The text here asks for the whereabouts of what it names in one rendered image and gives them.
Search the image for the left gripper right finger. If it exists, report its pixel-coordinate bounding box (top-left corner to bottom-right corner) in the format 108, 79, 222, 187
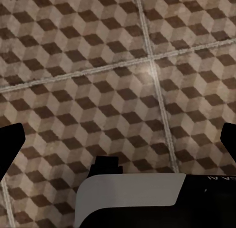
220, 122, 236, 162

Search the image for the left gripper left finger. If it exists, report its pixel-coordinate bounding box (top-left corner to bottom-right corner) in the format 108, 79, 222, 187
0, 123, 26, 181

